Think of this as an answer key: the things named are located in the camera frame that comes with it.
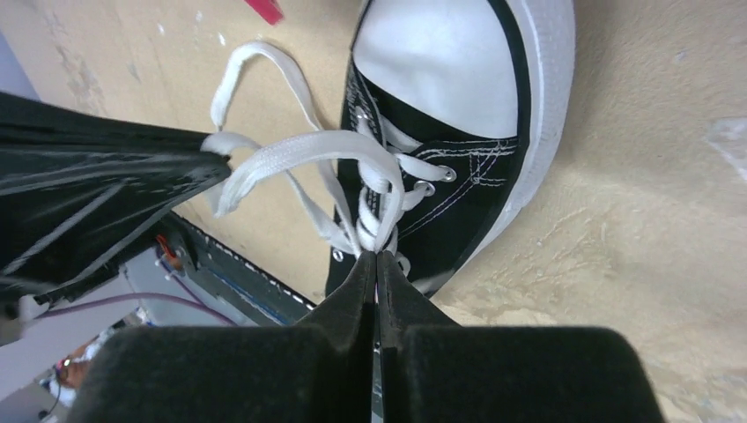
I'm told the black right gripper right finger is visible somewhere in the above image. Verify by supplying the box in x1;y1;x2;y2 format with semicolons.
377;253;663;422

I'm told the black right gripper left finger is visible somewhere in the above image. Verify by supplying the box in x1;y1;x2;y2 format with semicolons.
68;252;376;422

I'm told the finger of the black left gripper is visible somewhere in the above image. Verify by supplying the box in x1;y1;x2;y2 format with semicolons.
1;93;230;303

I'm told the white shoelace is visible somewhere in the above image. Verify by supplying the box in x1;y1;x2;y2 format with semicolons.
201;41;455;273

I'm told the black canvas sneaker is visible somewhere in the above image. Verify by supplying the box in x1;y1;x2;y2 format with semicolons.
340;1;576;296

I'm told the pink-framed whiteboard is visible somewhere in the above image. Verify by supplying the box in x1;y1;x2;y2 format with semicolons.
244;0;284;26

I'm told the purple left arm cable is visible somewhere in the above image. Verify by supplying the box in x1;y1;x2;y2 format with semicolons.
34;292;238;327

